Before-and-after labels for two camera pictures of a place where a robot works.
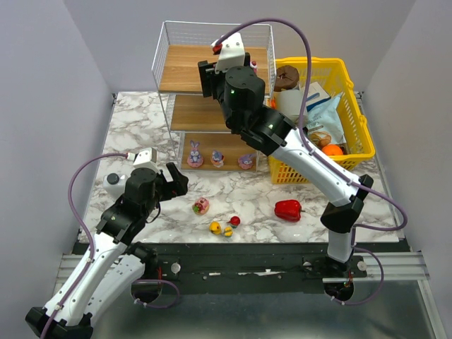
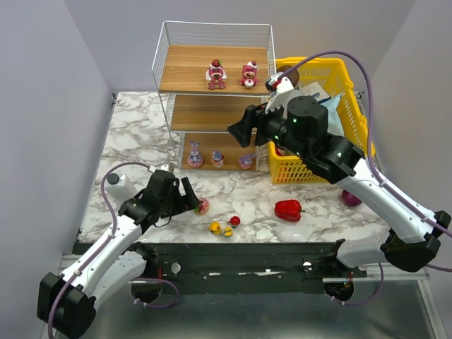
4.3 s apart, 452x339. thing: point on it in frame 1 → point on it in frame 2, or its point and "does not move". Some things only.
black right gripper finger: x=205 y=70 → x=254 y=117
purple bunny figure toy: x=246 y=162 does not move
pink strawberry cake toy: x=200 y=206 does not move
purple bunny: x=195 y=159 does not move
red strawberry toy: x=234 y=222 does not move
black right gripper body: x=205 y=78 → x=259 y=126
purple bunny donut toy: x=217 y=158 does not move
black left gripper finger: x=179 y=186 → x=191 y=200
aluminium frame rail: x=408 y=265 does not move
